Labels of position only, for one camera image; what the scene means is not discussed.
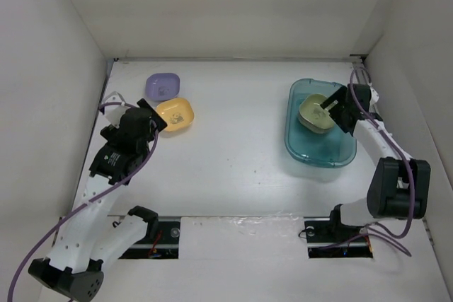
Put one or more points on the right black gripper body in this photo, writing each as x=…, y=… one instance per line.
x=337, y=112

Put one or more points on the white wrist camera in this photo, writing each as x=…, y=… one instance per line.
x=113, y=108
x=374, y=96

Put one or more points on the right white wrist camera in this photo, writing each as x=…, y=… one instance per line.
x=374, y=96

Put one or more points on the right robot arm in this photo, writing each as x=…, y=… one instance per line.
x=398, y=192

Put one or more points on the purple plate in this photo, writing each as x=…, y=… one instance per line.
x=162, y=86

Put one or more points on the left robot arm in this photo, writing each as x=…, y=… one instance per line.
x=76, y=265

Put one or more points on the yellow plate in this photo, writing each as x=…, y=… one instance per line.
x=177, y=113

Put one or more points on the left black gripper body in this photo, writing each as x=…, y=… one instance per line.
x=111, y=132

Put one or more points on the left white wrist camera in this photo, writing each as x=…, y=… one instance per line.
x=113, y=108

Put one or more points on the teal plastic bin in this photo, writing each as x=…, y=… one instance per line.
x=334, y=149

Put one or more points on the green plate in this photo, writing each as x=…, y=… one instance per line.
x=312, y=116

